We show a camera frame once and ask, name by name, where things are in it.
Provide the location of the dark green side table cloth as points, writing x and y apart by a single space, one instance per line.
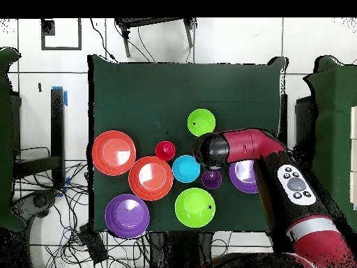
334 111
5 139

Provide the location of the black square floor frame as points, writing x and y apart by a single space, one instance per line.
47 28

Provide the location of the white box stack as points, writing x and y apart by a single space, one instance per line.
354 125

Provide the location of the red plastic cup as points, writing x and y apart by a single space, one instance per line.
165 151

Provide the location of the black metal frame stand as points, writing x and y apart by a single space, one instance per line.
150 21

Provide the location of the large purple plastic bowl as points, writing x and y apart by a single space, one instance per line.
242 178
125 216

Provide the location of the black power strip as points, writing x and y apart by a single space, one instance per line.
93 245

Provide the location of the purple plastic cup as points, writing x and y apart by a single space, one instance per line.
212 180

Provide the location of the small blue plastic bowl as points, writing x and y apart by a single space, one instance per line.
186 169

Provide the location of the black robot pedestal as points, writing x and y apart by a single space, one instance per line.
178 251

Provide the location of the small green plastic bowl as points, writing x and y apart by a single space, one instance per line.
201 122

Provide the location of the large green plastic bowl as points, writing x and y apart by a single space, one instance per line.
192 208

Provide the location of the dark grey machine base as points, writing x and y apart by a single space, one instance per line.
39 201

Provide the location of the large orange plastic bowl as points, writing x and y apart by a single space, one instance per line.
150 178
113 153

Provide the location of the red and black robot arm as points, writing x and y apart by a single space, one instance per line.
242 145

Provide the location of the black metal beam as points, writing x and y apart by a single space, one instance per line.
57 125
36 166

